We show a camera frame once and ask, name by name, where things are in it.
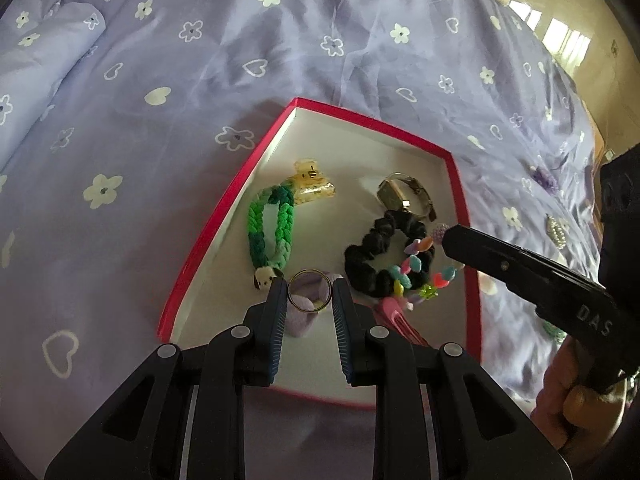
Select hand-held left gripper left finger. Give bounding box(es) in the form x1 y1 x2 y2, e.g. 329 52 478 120
44 277 289 480

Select purple floral pillow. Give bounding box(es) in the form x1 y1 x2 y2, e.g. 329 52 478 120
0 2 106 171

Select purple flower scrunchie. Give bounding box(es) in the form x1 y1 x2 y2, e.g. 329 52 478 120
531 166 560 195

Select black scrunchie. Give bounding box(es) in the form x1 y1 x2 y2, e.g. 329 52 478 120
344 210 436 295

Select white pearl bracelet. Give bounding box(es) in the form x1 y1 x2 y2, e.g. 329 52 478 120
546 215 571 250

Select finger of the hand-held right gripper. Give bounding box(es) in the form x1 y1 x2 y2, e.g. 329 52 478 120
442 224 566 306

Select gold wrist watch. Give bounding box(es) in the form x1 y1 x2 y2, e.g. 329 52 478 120
376 172 437 221

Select yellow hair claw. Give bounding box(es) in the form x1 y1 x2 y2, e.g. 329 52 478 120
291 158 337 207

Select red shallow box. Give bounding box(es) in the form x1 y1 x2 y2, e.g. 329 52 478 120
156 96 483 411

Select green beaded bracelet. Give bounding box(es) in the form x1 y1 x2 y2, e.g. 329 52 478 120
541 321 568 346

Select person's right hand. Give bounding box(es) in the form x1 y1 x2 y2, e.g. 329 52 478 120
530 330 631 456

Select purple bow hair tie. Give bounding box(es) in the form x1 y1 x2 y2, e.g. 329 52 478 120
284 269 347 338

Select colourful bead bracelet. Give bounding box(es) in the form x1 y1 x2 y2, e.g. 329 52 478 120
392 224 458 308

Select pink hair clips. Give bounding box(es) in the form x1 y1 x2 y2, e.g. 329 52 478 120
374 296 431 348

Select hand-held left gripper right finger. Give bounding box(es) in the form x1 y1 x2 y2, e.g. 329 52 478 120
331 277 573 480

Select green braided hair tie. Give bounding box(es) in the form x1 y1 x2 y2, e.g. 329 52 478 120
247 186 297 292

